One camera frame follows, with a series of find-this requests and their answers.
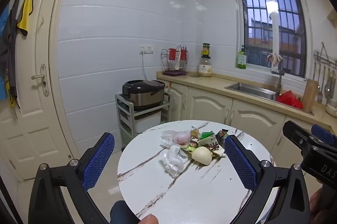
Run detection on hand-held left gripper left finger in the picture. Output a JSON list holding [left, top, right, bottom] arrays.
[[28, 133, 115, 224]]

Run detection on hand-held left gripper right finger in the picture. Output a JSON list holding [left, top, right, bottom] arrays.
[[224, 135, 311, 224]]

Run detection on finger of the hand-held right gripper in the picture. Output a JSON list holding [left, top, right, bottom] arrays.
[[311, 124, 337, 146], [282, 121, 320, 155]]

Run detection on clear plastic wrap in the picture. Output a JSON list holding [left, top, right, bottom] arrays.
[[159, 145, 185, 178]]

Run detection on person's right hand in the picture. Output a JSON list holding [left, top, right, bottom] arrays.
[[309, 191, 324, 216]]

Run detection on person's left hand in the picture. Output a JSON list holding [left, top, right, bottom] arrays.
[[139, 214, 159, 224]]

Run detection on white bowls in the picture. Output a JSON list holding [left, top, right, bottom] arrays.
[[325, 99, 337, 117]]

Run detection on red plastic basin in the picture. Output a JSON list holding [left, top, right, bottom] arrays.
[[276, 90, 304, 109]]

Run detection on red white patterned wrapper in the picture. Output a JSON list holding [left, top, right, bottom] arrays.
[[204, 136, 219, 152]]

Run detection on pale round bun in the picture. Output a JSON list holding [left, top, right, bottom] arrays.
[[191, 146, 213, 165]]

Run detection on metal hanging utensil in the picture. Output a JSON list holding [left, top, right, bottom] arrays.
[[317, 64, 324, 103], [324, 66, 333, 98]]

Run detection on wooden cutting board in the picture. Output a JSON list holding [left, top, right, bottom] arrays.
[[301, 78, 320, 112]]

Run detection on bright green wrapper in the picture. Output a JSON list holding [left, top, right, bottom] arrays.
[[199, 131, 217, 140]]

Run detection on grey storage trolley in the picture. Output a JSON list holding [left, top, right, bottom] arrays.
[[115, 87, 171, 151]]

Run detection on metal sink faucet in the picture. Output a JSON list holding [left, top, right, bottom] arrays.
[[271, 60, 286, 97]]

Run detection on person's leg in blue jeans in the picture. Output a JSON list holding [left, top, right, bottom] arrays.
[[110, 200, 140, 224]]

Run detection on white storage bin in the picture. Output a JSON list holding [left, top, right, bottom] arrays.
[[134, 111, 162, 134]]

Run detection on plastic bag with pink contents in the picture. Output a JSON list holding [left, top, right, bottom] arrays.
[[160, 130, 191, 148]]

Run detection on pinkish cloth on faucet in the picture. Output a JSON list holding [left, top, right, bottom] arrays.
[[267, 53, 283, 65]]

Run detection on cream panelled door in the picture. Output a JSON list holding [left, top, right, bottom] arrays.
[[0, 0, 81, 182]]

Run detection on black and steel rice cooker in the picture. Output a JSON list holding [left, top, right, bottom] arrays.
[[122, 79, 166, 109]]

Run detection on beige kitchen countertop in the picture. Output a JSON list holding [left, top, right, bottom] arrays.
[[156, 71, 337, 132]]

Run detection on green dish soap bottle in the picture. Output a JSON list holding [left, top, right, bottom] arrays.
[[236, 45, 247, 70]]

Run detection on large clear food jar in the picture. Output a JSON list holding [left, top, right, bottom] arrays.
[[198, 56, 213, 78]]

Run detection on purple drip tray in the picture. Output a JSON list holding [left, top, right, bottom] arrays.
[[163, 70, 189, 76]]

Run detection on barred kitchen window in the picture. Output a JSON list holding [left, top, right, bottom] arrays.
[[233, 0, 312, 78]]

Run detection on grey hanging apron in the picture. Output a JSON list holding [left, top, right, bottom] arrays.
[[0, 0, 25, 113]]

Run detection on yellow hanging cloth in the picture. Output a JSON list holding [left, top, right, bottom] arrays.
[[16, 0, 35, 36]]

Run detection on metal utensil rail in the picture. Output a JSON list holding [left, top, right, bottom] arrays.
[[313, 41, 337, 69]]

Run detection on metal door handle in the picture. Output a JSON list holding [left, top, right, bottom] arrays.
[[31, 64, 50, 97]]

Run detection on white power cable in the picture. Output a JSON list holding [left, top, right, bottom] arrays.
[[141, 53, 148, 80]]

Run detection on metal wire dish rack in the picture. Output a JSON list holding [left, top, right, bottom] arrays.
[[160, 46, 189, 75]]

